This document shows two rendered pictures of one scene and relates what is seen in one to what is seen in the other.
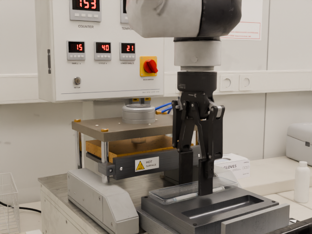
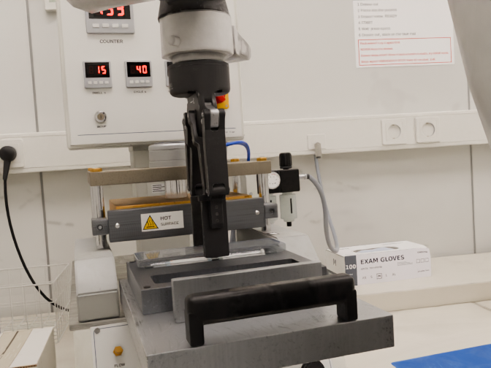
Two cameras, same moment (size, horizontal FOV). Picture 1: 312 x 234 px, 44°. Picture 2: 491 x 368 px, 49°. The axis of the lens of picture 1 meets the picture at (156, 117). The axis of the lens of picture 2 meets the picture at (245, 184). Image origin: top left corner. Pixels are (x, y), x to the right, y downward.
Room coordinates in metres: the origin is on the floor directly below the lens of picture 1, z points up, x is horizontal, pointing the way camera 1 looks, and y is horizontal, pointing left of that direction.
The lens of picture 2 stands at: (0.10, -0.31, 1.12)
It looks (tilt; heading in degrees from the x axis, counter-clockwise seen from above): 3 degrees down; 16
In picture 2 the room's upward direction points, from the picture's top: 4 degrees counter-clockwise
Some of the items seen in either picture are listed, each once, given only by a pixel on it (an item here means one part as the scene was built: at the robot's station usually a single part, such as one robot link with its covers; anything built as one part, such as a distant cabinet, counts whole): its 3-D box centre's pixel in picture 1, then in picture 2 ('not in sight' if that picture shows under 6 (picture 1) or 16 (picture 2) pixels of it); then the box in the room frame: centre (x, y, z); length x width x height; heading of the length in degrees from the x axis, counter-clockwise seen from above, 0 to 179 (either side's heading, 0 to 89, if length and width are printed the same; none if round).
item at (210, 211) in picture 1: (208, 205); (219, 273); (0.70, -0.10, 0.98); 0.20 x 0.17 x 0.03; 123
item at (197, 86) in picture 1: (196, 94); (201, 101); (0.73, -0.08, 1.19); 0.08 x 0.08 x 0.09
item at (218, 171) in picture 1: (202, 178); (275, 252); (0.93, -0.12, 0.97); 0.26 x 0.05 x 0.07; 33
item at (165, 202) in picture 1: (194, 192); (210, 256); (0.73, -0.08, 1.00); 0.18 x 0.06 x 0.02; 123
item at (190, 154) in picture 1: (185, 168); (203, 222); (0.76, -0.06, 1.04); 0.03 x 0.01 x 0.07; 122
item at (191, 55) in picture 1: (198, 55); (207, 44); (0.76, -0.08, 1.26); 0.13 x 0.12 x 0.05; 122
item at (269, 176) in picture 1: (265, 174); (467, 275); (1.59, -0.47, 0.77); 0.84 x 0.30 x 0.04; 115
